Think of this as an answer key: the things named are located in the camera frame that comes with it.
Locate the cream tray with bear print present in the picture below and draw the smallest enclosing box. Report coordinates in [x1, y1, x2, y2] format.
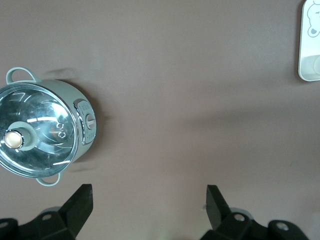
[297, 0, 320, 82]

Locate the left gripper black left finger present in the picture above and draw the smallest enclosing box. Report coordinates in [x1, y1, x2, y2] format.
[0, 184, 94, 240]

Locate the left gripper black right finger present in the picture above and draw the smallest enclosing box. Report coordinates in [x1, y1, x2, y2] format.
[199, 184, 309, 240]

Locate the glass pot lid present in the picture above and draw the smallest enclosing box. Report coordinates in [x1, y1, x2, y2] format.
[0, 83, 81, 178]

